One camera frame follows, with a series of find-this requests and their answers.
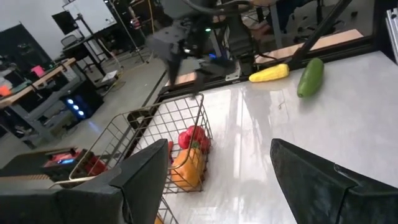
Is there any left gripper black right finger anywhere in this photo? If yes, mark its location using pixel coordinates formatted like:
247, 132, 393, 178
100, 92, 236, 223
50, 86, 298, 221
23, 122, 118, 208
269, 138, 398, 224

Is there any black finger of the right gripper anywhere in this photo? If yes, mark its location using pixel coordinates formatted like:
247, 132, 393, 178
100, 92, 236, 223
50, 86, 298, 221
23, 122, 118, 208
166, 55, 186, 90
191, 60, 208, 96

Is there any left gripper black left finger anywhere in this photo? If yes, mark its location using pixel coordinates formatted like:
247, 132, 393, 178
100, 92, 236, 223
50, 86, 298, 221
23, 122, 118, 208
0, 138, 170, 224

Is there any orange bell pepper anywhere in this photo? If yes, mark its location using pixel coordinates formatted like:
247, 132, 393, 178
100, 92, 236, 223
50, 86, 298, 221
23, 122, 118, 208
170, 146, 206, 189

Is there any red bell pepper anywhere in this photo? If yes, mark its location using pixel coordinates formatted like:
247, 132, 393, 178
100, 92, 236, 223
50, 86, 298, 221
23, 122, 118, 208
177, 125, 212, 155

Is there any yellow corn cob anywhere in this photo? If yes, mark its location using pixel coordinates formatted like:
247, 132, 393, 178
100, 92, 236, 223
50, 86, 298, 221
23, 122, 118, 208
248, 63, 290, 83

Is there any green cucumber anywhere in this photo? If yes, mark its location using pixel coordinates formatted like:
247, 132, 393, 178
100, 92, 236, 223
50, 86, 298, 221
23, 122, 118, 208
296, 57, 325, 98

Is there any red and black toolbox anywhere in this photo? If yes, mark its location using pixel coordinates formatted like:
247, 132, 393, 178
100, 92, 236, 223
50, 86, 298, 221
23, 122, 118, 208
0, 146, 109, 189

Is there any whiteboard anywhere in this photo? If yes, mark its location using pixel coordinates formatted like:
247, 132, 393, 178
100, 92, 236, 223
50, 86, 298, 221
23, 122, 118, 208
63, 0, 118, 35

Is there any black computer tower with lights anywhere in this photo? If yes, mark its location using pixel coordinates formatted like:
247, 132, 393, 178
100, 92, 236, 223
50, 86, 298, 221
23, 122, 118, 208
58, 79, 105, 125

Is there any black monitor on stand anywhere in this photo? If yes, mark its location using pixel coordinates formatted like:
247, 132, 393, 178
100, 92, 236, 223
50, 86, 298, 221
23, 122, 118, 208
51, 11, 80, 35

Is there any wooden top workbench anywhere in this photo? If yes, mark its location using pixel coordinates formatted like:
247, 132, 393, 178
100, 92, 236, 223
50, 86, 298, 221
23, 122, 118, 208
0, 57, 103, 150

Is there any pink item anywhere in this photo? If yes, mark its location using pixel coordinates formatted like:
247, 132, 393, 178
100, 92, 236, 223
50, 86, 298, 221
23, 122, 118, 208
30, 64, 47, 78

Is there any wooden table board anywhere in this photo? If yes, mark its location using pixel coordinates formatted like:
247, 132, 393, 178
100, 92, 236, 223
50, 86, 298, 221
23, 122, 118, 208
164, 28, 364, 86

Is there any gold wire basket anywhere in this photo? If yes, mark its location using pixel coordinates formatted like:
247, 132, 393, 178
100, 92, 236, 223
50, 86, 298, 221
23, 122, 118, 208
49, 92, 214, 195
157, 196, 180, 224

